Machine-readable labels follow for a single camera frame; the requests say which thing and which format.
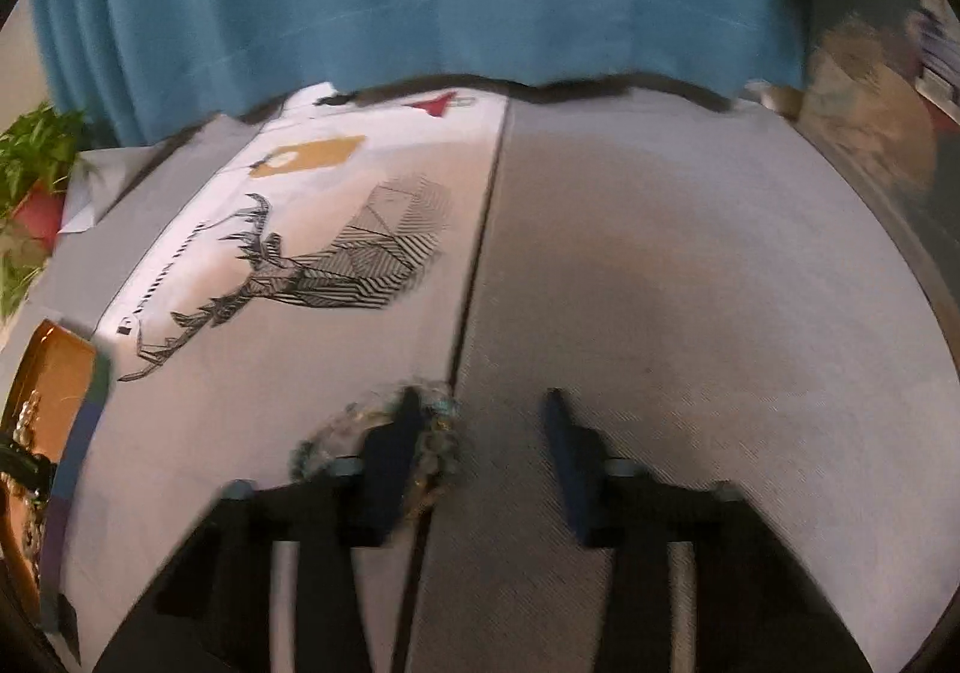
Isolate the dark green bead bracelet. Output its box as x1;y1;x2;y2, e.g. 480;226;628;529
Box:
288;377;464;540

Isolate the pearl bead bracelet cluster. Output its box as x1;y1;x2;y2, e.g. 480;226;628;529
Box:
2;390;55;572

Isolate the black green smartwatch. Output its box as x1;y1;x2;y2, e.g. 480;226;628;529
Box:
0;434;55;499

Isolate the white deer print cloth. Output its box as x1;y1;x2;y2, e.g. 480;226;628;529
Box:
3;85;958;671

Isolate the orange metal tray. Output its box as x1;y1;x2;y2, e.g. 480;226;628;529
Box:
2;319;103;632

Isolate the green potted plant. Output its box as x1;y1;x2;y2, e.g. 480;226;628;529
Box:
2;102;89;322

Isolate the dark storage bin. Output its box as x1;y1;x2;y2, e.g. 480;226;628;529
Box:
794;0;960;314

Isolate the white paper label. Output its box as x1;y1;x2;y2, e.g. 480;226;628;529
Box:
908;0;958;122

